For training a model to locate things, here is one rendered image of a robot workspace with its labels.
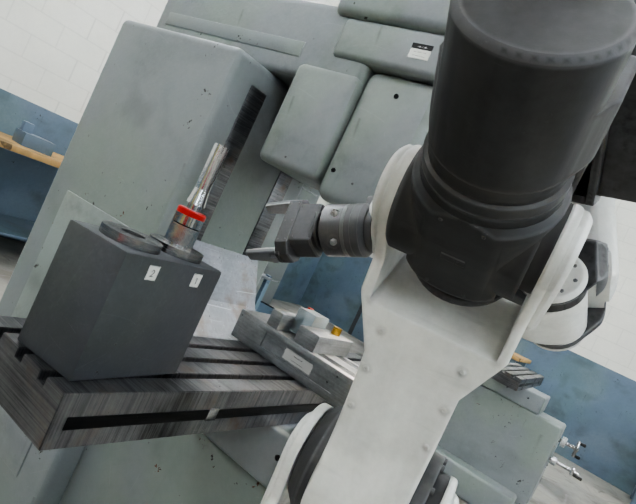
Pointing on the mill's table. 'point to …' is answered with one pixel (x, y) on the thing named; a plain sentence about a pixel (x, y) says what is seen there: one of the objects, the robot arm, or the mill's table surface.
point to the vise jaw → (322, 341)
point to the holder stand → (117, 303)
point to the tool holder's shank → (207, 178)
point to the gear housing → (390, 50)
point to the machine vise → (295, 354)
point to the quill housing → (376, 137)
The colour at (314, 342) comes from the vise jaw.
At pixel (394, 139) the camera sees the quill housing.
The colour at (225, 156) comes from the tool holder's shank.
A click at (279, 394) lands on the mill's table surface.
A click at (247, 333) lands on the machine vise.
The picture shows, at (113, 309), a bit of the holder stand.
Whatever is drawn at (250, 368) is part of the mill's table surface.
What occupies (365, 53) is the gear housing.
